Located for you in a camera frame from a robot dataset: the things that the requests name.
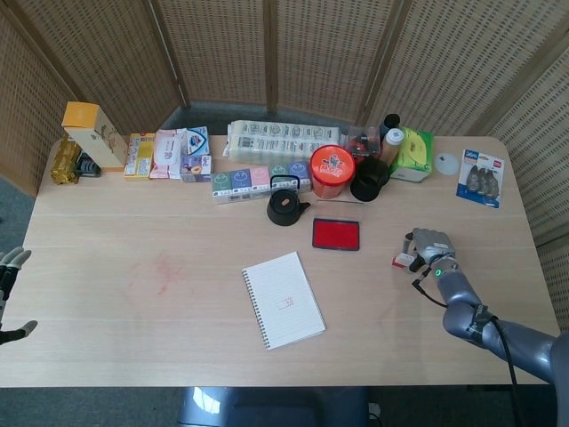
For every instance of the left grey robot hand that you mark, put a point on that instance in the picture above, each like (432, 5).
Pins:
(11, 262)

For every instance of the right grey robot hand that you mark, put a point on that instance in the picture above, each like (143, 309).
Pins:
(433, 247)

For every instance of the red and white stamp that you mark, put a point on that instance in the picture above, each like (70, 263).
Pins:
(401, 260)

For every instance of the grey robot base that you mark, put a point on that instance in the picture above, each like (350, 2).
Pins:
(266, 409)

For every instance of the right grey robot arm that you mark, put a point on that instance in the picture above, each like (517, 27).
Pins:
(462, 307)

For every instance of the white lined spiral notebook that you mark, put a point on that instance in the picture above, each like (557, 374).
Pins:
(275, 276)

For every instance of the blue blister pack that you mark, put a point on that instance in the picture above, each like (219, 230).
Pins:
(480, 178)

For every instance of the clear round lid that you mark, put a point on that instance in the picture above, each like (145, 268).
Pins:
(446, 163)

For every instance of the black mesh pen holder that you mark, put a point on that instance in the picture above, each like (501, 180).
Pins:
(362, 189)

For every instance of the green tissue box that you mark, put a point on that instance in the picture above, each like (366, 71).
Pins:
(413, 151)

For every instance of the red ink pad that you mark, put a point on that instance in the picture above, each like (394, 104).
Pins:
(335, 234)

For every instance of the juice bottle white cap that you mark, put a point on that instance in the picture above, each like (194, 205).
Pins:
(391, 144)

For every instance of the gold foil pack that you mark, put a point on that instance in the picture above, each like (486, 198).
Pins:
(64, 162)

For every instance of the clear plastic clip box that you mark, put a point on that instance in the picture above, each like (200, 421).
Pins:
(362, 141)

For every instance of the orange lidded tub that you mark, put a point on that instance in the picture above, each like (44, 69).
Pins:
(332, 166)

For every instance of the dark bottle black cap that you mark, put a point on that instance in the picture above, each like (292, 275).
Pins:
(392, 121)

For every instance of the tall beige orange gift box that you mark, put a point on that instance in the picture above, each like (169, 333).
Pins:
(95, 138)

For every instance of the black teapot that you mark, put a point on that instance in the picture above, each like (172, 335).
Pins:
(284, 209)

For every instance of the yellow snack box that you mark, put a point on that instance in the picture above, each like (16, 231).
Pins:
(138, 158)

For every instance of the pink wet wipes pack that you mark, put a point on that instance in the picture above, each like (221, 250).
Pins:
(166, 153)

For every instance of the large pale yellow tissue pack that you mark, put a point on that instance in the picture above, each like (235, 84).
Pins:
(275, 140)

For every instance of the multicolour pocket tissue pack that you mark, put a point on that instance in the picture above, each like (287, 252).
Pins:
(240, 180)

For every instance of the small purple box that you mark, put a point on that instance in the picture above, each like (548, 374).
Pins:
(195, 168)

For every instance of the blue white carton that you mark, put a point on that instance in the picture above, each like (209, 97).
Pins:
(197, 140)

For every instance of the woven folding screen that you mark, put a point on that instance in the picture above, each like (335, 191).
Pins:
(311, 53)

